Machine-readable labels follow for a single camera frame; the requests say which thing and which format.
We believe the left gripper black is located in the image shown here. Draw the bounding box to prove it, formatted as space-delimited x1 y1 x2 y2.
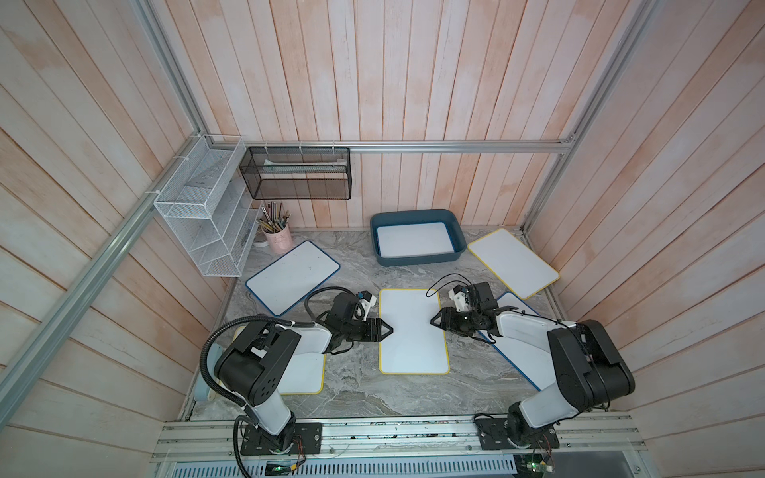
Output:
341 319 394 343

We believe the yellow whiteboard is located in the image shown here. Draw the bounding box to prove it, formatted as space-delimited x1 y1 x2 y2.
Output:
379 289 450 376
467 229 560 300
278 353 326 396

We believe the blue whiteboard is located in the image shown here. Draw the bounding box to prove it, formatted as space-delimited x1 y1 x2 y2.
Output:
245 240 341 317
377 222 456 258
476 292 556 390

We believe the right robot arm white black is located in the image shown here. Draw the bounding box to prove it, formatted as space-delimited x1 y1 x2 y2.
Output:
430 282 636 449

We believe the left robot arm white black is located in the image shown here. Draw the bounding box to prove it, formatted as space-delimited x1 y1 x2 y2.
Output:
199 286 394 441

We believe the teal plastic storage box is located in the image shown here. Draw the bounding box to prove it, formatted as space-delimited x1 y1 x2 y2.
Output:
370 209 467 267

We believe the pink pencil cup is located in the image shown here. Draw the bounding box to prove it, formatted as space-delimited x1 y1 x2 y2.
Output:
258 201 295 255

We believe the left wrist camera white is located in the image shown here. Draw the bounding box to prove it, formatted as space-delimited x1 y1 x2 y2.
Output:
357 291 378 317

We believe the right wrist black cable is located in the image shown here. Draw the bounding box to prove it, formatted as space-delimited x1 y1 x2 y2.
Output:
425 273 473 298

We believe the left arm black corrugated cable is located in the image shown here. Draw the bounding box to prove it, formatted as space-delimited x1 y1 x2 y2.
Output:
199 286 354 478

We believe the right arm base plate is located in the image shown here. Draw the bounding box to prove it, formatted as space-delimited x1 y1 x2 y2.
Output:
472 413 560 450

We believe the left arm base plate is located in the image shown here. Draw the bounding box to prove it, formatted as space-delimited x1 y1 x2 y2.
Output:
238 422 323 457

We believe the black mesh wall basket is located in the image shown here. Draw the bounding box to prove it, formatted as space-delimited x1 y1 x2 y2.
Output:
239 145 353 201

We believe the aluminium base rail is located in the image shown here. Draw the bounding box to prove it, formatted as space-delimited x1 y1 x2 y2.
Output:
151 411 647 463

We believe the white wire mesh shelf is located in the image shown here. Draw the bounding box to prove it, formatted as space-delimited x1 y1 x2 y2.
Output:
155 135 258 278

